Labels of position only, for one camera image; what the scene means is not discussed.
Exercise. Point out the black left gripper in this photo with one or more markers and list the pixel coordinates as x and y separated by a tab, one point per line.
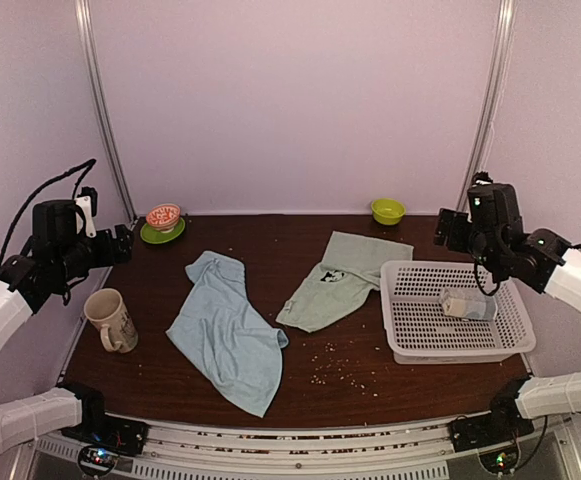
107	255

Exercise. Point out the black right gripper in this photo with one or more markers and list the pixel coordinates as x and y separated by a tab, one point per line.
455	239

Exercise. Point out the white perforated plastic basket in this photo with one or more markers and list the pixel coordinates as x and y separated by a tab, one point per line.
418	332

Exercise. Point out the mint green panda towel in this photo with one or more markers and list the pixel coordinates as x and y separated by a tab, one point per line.
341	282

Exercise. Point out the light blue towel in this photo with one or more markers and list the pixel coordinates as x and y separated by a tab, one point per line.
225	338

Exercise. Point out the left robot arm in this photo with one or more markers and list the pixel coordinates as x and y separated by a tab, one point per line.
60	253

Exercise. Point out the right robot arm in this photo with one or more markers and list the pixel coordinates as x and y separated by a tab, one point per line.
492	233

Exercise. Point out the green saucer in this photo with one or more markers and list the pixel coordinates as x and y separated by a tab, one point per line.
150	235

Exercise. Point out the beige printed mug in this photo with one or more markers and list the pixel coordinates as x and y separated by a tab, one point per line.
105	309

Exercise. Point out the lime green bowl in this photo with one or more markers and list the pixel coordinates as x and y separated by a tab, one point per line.
387	211

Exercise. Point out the red patterned small bowl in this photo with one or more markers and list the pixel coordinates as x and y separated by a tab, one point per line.
164	217

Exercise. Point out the rolled towel in basket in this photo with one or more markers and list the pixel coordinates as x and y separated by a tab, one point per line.
468	304

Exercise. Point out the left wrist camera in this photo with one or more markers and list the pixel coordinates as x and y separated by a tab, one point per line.
86	210

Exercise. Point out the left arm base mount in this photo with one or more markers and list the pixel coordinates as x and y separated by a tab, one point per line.
111	433

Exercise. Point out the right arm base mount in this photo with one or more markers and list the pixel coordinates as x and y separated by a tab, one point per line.
495	435

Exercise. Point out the front aluminium rail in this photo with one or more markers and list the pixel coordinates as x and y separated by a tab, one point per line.
414	450

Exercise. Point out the right aluminium corner post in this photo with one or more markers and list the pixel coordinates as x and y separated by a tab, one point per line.
500	58

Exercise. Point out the aluminium corner post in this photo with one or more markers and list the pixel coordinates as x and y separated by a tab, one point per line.
103	118
500	58

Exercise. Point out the left aluminium corner post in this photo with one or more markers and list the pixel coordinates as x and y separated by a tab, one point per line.
103	118

